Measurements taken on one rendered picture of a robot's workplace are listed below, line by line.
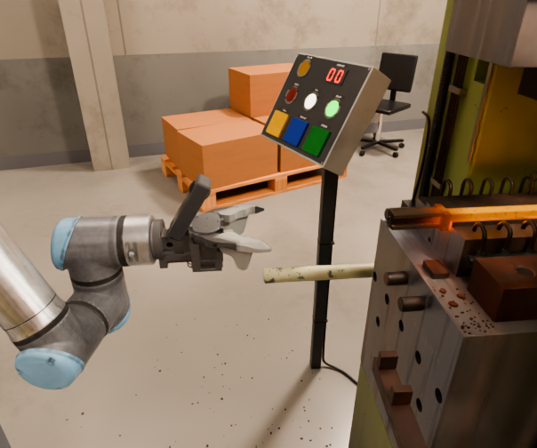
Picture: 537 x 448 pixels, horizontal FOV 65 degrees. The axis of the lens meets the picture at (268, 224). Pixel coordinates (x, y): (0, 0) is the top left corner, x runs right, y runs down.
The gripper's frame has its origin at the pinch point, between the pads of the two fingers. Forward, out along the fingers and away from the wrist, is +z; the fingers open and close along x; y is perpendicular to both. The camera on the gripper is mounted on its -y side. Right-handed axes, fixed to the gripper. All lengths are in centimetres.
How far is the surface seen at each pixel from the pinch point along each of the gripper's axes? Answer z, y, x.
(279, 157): 30, 72, -235
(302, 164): 49, 81, -242
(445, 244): 32.9, 4.9, 2.1
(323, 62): 21, -19, -60
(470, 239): 34.0, 0.7, 7.3
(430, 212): 29.4, -1.3, 0.8
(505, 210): 44.1, -0.9, 0.3
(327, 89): 21, -13, -52
